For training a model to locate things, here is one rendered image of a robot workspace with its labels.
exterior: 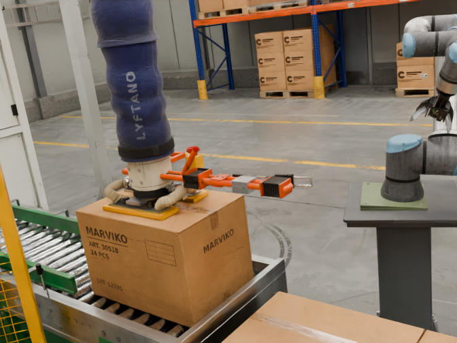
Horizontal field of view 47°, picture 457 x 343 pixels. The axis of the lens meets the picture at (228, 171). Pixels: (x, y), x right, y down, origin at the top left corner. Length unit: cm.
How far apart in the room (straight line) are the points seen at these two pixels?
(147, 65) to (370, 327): 125
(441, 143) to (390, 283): 69
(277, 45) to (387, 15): 210
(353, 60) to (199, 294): 905
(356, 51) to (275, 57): 165
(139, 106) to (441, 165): 129
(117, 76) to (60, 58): 1035
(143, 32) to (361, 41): 884
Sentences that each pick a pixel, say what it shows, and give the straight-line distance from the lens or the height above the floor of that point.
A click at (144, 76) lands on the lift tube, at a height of 148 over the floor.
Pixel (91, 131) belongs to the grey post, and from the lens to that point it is 508.
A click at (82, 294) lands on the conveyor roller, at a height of 53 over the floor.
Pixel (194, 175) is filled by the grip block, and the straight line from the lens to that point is 195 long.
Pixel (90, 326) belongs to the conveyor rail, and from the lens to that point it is 228.
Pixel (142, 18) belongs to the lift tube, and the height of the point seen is 168.
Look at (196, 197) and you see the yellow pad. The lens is 214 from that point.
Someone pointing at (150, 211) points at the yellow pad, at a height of 97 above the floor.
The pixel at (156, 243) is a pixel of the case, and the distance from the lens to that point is 199.
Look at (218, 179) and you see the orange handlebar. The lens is 190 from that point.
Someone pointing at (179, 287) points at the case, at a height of 72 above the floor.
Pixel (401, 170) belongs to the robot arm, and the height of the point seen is 91.
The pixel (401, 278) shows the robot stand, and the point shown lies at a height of 40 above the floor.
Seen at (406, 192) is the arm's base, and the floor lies 81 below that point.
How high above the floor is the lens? 166
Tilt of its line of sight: 17 degrees down
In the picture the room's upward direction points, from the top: 7 degrees counter-clockwise
